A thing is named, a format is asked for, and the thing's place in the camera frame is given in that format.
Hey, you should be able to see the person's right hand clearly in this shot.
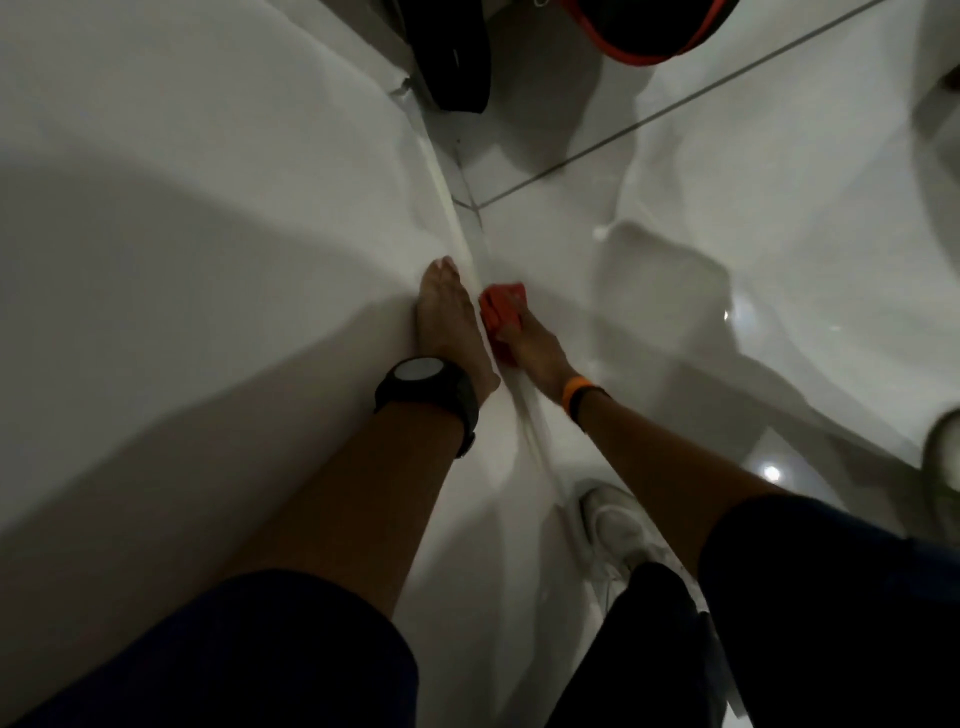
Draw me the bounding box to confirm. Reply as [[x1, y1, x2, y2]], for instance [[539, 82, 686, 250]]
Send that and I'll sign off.
[[491, 292, 582, 406]]

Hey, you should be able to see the person's left hand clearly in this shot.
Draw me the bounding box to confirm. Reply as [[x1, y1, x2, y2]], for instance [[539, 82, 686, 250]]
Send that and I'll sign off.
[[414, 256, 501, 407]]

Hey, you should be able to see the orange cleaning cloth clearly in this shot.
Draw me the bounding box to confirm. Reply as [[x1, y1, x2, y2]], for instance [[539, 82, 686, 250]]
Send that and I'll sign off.
[[478, 282, 528, 369]]

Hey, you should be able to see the person's left forearm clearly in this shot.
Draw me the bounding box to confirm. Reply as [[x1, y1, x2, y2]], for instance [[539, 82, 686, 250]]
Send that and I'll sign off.
[[217, 401, 470, 620]]

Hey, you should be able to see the person's right forearm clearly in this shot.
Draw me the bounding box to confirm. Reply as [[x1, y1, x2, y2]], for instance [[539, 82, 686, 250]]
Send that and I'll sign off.
[[576, 390, 789, 579]]

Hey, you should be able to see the orange wristband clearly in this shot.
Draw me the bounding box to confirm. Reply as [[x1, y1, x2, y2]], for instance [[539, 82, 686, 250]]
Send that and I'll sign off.
[[561, 375, 610, 432]]

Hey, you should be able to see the black wristwatch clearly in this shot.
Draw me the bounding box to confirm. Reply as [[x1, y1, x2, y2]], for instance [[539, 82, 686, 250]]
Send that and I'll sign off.
[[373, 355, 481, 459]]

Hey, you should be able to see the black object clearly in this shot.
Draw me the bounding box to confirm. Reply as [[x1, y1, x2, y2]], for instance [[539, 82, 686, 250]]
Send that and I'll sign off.
[[390, 0, 495, 115]]

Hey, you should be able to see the person's white shoe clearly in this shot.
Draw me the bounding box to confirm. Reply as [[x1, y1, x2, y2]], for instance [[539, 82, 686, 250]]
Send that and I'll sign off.
[[572, 480, 680, 597]]

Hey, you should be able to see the black and orange bag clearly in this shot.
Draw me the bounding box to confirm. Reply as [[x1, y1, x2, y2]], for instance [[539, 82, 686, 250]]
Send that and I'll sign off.
[[558, 0, 742, 67]]

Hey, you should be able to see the person's black trouser leg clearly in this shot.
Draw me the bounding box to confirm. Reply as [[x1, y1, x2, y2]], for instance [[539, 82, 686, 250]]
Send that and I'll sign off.
[[546, 562, 730, 728]]

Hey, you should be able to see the person's dark blue shirt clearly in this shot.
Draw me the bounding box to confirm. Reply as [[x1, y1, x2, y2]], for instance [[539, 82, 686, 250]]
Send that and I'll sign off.
[[15, 495, 960, 728]]

